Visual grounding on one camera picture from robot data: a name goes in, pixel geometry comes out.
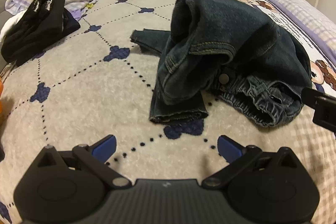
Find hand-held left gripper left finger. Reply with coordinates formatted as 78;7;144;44
34;135;133;190

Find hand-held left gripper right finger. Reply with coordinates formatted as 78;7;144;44
202;135;302;190

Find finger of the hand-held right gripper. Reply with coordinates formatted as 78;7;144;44
301;87;336;133

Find dark denim jeans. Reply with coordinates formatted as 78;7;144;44
130;0;313;128

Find black clothes pile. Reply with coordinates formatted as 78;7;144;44
1;0;81;67

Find beige bear printed blanket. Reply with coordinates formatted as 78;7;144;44
0;0;336;224

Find purple plaid quilt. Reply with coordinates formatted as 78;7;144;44
251;0;336;56

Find dark purple folded garment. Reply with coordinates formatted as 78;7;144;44
63;9;81;30

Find white cloth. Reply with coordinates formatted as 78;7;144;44
0;13;24;42

